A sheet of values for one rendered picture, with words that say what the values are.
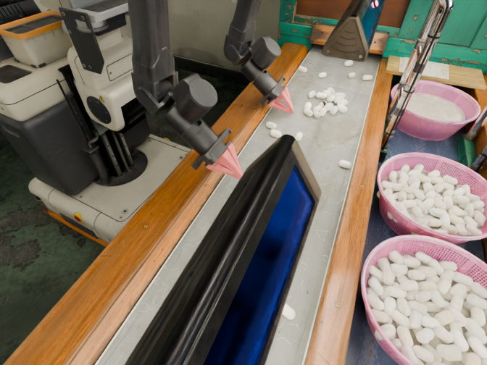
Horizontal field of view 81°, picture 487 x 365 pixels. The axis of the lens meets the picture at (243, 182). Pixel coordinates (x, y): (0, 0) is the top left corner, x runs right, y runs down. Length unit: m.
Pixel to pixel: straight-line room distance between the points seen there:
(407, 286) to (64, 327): 0.60
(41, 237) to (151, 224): 1.23
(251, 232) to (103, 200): 1.27
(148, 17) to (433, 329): 0.69
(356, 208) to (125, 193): 1.04
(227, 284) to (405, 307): 0.48
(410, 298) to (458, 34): 1.04
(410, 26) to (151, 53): 1.06
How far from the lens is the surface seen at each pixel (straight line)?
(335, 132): 0.92
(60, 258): 1.69
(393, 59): 1.37
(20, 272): 1.75
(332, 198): 0.72
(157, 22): 0.54
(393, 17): 1.39
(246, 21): 0.88
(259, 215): 0.19
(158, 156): 1.56
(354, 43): 0.58
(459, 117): 1.20
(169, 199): 0.67
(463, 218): 0.83
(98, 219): 1.37
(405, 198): 0.79
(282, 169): 0.22
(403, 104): 0.87
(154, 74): 0.57
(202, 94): 0.54
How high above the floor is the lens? 1.26
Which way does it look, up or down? 46 degrees down
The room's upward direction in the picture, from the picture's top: straight up
